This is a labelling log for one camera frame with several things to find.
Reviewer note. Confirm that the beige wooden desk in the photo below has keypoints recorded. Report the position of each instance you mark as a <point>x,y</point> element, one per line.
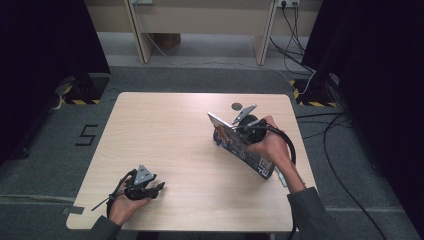
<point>200,20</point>

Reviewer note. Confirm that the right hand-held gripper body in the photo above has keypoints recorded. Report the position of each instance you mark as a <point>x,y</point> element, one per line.
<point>253,131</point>

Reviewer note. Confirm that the white wall power socket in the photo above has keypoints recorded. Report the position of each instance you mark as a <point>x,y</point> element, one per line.
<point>288,2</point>

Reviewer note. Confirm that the brown cardboard box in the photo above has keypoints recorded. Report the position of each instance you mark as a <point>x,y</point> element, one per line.
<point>166,40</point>

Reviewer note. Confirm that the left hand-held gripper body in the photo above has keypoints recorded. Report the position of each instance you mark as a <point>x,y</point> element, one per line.
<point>140,186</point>

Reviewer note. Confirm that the person's right hand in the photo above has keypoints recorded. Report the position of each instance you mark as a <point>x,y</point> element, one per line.
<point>273,150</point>

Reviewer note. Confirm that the person's left hand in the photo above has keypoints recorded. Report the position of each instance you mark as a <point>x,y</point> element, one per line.
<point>125,210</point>

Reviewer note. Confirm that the illustrated magazine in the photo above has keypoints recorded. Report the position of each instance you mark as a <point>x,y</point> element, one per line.
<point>240,150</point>

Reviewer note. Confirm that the black curtain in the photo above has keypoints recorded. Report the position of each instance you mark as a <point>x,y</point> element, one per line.
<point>383,83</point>
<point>40,66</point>

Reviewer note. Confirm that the stand base with hazard tape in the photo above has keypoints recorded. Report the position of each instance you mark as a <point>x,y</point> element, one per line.
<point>88,90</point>
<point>313,96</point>

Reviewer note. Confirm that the grey tape strip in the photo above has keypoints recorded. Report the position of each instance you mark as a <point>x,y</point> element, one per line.
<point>74,210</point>

